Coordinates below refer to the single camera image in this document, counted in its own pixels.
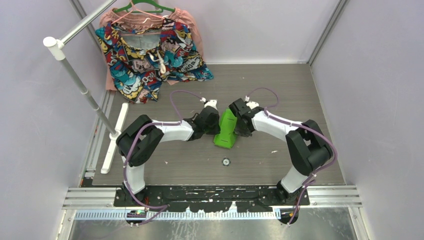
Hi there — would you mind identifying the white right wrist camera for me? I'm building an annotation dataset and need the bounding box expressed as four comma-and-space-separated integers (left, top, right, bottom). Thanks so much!
242, 95, 260, 113

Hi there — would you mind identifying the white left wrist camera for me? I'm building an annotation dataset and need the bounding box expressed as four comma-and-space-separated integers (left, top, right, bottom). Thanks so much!
200, 97, 218, 110

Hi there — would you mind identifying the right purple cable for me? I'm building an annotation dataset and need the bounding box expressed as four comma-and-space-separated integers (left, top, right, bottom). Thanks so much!
245, 87, 339, 226

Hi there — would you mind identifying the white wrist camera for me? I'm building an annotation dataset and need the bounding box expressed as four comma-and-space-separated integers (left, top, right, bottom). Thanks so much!
242, 95, 260, 113
200, 97, 218, 110

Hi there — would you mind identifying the metal clothes rack pole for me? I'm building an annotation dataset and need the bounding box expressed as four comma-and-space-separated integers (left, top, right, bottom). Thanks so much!
42, 0, 119, 138

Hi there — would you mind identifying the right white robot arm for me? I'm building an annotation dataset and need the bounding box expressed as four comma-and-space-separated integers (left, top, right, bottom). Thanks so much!
229, 98, 335, 206

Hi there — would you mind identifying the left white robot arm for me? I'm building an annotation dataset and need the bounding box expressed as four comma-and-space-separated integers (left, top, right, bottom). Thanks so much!
116, 99, 221, 207

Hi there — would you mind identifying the colorful patterned shirt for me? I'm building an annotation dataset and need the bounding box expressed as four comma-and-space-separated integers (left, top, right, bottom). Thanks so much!
95, 8, 214, 104

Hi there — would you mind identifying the purple cable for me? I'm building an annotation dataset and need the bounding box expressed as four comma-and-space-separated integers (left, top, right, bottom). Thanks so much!
122, 90, 210, 223
245, 87, 339, 226

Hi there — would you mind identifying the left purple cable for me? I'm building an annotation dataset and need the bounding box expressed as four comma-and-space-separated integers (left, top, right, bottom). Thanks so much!
122, 90, 210, 223

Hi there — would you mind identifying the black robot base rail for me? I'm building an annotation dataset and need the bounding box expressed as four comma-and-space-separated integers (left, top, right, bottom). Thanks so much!
113, 185, 310, 213

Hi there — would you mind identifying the green clothes hanger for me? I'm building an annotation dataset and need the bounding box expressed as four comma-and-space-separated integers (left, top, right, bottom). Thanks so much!
112, 0, 177, 15

